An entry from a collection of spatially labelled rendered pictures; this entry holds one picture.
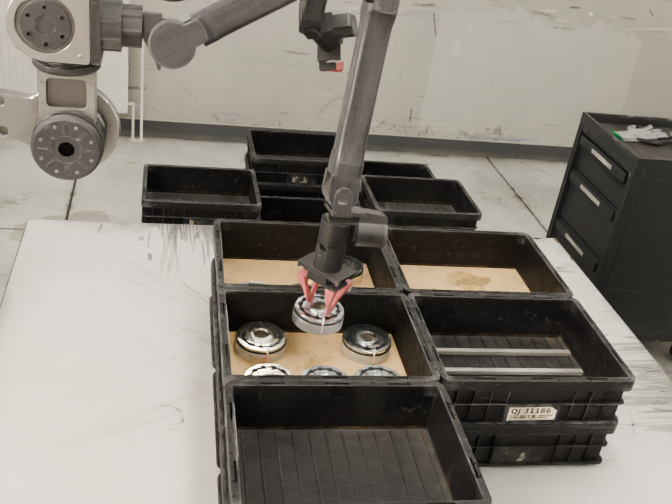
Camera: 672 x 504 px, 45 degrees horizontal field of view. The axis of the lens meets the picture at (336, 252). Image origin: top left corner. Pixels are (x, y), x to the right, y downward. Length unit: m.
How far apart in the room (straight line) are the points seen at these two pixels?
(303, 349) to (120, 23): 0.74
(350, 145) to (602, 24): 3.82
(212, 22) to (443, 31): 3.49
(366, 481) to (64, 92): 0.97
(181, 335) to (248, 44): 2.93
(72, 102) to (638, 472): 1.39
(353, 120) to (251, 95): 3.28
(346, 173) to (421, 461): 0.53
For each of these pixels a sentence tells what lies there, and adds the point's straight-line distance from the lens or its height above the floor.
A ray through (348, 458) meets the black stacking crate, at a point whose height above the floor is 0.83.
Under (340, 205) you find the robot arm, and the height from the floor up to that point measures 1.18.
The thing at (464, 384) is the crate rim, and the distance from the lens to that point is 1.54.
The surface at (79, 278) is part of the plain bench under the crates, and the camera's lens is 2.14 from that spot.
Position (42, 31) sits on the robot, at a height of 1.44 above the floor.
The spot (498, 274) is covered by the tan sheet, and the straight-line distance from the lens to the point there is 2.12.
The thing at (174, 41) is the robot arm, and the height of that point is 1.45.
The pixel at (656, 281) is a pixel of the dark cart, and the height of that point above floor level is 0.41.
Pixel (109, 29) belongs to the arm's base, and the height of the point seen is 1.45.
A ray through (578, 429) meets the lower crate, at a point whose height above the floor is 0.81.
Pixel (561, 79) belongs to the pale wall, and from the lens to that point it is 5.21.
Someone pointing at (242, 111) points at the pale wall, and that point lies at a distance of 4.78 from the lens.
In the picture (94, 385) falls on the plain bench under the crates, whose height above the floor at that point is 0.70.
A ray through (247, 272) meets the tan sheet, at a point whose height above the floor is 0.83.
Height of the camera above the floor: 1.83
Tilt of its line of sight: 29 degrees down
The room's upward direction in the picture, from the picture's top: 9 degrees clockwise
